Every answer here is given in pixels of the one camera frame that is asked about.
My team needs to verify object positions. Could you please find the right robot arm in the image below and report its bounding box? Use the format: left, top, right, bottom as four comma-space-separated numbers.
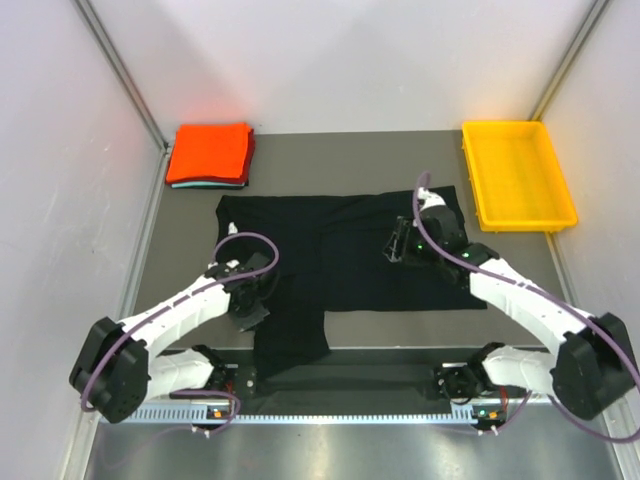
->
384, 189, 639, 420

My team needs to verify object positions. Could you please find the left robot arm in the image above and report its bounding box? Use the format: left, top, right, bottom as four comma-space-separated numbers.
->
69, 253, 275, 424

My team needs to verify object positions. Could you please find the red folded t-shirt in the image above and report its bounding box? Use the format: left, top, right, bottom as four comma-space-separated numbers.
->
244, 130, 256, 187

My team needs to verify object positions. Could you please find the teal folded t-shirt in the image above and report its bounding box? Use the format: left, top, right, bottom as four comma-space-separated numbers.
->
167, 181, 217, 189

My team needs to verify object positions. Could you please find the yellow plastic tray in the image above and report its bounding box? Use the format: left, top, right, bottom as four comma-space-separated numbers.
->
462, 121, 578, 233

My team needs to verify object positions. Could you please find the orange folded t-shirt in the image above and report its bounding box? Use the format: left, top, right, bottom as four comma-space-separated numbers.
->
165, 122, 254, 184

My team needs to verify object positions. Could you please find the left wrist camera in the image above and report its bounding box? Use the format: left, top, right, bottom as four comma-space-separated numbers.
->
204, 253, 269, 280

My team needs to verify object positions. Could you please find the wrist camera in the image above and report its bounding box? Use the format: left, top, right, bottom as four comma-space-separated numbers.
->
415, 187, 446, 213
204, 253, 269, 280

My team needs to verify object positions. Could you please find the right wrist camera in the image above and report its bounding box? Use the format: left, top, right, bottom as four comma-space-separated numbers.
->
415, 187, 446, 213

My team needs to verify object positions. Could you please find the grey slotted cable duct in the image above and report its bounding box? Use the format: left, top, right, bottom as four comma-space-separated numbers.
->
122, 403, 504, 426

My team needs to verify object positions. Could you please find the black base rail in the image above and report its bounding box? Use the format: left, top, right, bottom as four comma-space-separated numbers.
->
169, 347, 531, 414

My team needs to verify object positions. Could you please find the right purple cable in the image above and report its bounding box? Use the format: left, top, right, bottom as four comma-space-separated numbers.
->
410, 170, 640, 445

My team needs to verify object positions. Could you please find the right aluminium frame post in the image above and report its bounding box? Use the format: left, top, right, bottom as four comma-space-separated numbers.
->
528, 0, 612, 121

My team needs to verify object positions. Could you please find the aluminium frame post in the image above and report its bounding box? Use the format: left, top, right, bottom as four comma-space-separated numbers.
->
528, 0, 612, 121
69, 0, 170, 151

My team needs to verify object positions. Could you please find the left aluminium frame post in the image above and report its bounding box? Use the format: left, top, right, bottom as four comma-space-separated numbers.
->
69, 0, 170, 151

